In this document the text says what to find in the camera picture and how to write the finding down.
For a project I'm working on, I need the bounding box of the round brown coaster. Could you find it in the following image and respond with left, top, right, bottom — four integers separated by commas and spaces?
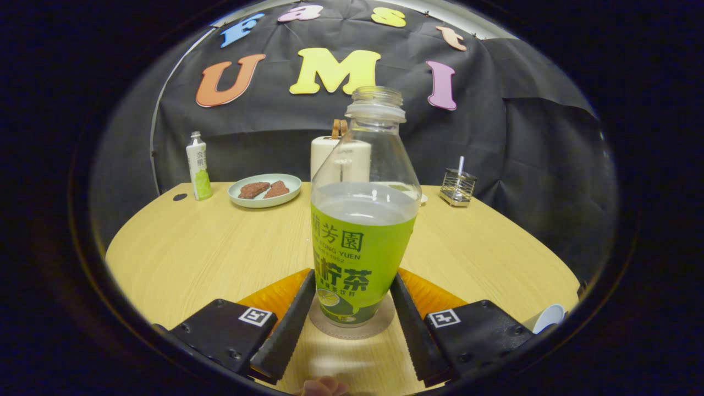
309, 291, 396, 340

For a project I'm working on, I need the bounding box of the black backdrop cloth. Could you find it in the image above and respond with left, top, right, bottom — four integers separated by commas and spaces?
91, 0, 619, 281

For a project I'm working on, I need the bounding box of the wooden table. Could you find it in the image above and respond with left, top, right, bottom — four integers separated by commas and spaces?
104, 181, 581, 396

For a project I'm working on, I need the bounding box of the small white green bottle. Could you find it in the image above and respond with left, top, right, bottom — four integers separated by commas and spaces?
186, 131, 213, 201

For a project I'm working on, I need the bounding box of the pale green plate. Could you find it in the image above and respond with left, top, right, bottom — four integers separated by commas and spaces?
228, 174, 303, 209

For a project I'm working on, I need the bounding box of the pale grey cup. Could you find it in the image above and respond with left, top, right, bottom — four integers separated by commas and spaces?
522, 304, 566, 334

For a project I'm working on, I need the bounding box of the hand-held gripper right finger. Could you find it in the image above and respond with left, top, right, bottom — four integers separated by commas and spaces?
389, 268, 535, 387

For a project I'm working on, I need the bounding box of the green label juice bottle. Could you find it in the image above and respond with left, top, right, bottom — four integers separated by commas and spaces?
310, 86, 423, 328

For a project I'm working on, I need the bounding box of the cream toaster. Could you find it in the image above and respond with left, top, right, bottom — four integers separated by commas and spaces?
310, 136, 372, 185

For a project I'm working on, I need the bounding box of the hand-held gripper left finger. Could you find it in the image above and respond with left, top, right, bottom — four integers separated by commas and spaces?
165, 268, 317, 384

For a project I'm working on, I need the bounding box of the wire mesh holder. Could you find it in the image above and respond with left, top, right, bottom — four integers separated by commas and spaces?
440, 168, 478, 207

